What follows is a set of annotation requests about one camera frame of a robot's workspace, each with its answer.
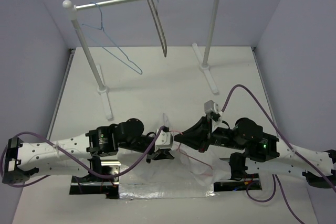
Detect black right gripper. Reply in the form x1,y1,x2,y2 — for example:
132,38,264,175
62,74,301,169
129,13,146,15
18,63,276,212
172,114,243,151

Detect white t shirt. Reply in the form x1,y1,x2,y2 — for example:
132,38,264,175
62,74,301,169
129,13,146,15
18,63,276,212
121,143,231,186

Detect pink wire hanger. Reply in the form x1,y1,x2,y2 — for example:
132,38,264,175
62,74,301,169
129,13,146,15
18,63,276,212
170,130,214,176

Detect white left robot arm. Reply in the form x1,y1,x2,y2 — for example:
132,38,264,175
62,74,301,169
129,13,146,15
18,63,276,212
1,119,174,187

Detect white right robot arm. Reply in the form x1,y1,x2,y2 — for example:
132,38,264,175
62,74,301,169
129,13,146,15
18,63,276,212
174,117,335,188

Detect grey plastic hanger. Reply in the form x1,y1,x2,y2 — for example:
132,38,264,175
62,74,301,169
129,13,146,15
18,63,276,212
146,0,167,58

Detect silver foil sheet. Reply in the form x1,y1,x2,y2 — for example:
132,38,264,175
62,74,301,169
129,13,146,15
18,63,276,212
118,180,215,200

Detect white clothes rack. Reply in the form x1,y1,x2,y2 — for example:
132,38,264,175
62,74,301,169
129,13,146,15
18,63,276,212
62,0,226,122

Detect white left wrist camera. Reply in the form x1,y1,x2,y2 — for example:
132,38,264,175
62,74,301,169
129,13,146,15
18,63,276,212
154,127,173,151

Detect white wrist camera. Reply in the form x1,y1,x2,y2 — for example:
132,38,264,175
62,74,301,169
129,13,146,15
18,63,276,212
154,127,173,151
203,100,224,130

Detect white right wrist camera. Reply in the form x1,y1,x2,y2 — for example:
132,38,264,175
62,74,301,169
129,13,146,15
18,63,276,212
203,100,224,130

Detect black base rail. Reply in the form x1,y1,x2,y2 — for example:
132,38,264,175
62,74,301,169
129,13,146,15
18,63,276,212
70,159,262,199

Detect blue wire hanger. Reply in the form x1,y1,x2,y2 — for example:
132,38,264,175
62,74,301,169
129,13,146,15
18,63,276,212
81,2,143,75

